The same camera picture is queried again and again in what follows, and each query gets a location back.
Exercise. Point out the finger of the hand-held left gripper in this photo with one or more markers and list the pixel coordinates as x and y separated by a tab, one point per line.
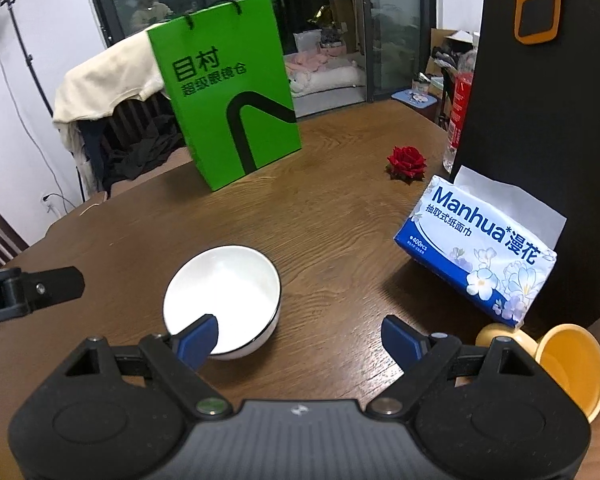
55	287

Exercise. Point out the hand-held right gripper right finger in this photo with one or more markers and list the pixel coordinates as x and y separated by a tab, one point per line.
400	340

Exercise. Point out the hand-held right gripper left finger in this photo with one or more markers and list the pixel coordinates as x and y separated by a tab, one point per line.
200	340

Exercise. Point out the large white black-rimmed bowl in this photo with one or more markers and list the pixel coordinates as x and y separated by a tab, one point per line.
230	285

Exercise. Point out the dark wooden chair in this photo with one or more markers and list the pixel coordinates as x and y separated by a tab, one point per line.
0	235

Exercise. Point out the blue floral tissue pack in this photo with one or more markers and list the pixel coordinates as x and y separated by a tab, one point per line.
460	240

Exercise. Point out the dark clothes pile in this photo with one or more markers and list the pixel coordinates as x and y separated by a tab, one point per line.
140	155

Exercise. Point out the yellow mug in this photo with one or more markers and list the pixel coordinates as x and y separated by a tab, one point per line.
575	365

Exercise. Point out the red rose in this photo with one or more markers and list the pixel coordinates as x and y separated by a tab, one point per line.
405	160

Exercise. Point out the slatted wooden chair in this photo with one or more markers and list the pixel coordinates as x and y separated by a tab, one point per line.
135	120

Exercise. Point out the chair with cream cloth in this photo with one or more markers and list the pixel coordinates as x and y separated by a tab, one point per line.
105	80

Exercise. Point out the green paper bag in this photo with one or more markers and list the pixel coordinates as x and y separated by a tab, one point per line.
205	120

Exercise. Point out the black light stand tripod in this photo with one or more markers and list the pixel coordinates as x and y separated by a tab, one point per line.
27	60

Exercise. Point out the red-label plastic bottle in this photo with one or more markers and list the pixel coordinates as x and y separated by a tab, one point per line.
457	110

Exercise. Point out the blue patterned box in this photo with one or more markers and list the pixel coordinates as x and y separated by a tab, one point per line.
415	97

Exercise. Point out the black paper bag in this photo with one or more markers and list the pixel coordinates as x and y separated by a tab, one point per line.
530	110

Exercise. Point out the pink and white plush toys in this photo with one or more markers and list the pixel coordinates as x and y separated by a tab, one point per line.
325	77

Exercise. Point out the glass sliding door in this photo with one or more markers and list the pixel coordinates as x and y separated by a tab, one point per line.
395	25

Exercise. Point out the white wall socket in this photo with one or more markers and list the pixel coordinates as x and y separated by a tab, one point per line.
47	202

